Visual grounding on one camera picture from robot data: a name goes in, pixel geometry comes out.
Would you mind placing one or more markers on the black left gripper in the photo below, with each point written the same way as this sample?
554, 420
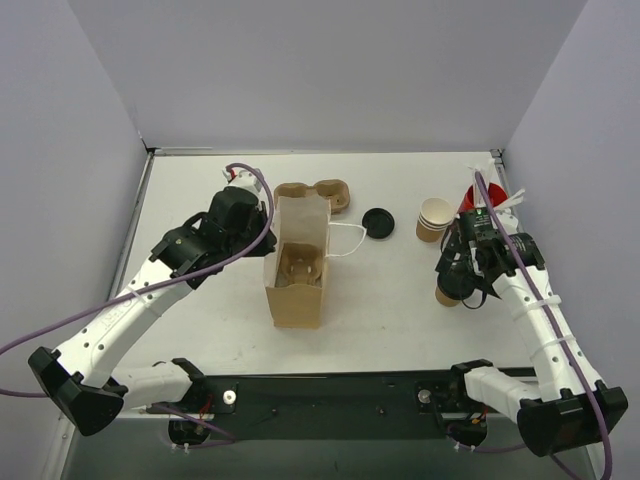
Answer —
261, 228

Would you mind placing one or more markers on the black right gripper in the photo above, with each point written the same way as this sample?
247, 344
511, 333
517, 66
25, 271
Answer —
451, 267

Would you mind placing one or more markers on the black coffee cup lid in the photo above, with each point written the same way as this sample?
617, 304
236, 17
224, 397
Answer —
455, 285

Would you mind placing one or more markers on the brown paper coffee cup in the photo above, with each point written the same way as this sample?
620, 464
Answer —
445, 300

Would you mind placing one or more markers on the brown paper bag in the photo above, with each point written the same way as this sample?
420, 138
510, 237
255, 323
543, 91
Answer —
302, 220

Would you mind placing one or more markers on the brown pulp cup carrier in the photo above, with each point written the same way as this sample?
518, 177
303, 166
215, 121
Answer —
300, 264
336, 191

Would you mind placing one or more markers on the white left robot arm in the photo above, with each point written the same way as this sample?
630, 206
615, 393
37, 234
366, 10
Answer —
82, 376

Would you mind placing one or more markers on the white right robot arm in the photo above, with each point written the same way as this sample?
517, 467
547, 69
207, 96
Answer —
557, 359

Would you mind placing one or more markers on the stack of paper cups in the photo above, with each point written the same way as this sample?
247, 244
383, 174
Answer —
435, 216

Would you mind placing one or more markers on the red cylindrical holder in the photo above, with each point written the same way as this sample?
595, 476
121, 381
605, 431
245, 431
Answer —
497, 196

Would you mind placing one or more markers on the stack of black lids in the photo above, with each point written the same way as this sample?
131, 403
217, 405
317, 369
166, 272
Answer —
378, 222

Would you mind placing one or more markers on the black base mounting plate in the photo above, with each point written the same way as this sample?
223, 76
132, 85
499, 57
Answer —
401, 405

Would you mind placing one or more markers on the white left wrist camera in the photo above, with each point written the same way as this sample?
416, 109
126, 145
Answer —
243, 179

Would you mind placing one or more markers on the aluminium frame rail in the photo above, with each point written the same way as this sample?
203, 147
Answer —
91, 409

